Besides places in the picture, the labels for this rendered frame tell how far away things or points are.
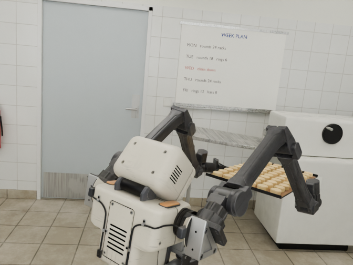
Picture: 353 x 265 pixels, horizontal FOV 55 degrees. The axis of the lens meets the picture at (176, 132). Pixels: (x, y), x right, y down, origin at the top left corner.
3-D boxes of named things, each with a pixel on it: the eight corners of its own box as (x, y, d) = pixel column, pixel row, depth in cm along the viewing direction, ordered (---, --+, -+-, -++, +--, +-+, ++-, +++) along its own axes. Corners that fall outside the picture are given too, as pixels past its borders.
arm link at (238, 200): (268, 117, 129) (293, 118, 123) (275, 146, 135) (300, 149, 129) (203, 196, 103) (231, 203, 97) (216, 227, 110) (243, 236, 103)
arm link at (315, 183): (294, 210, 152) (313, 214, 146) (293, 185, 150) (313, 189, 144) (305, 200, 161) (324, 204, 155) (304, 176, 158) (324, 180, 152)
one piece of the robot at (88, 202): (92, 209, 117) (97, 177, 116) (83, 204, 120) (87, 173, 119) (114, 205, 125) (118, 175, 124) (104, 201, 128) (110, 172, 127)
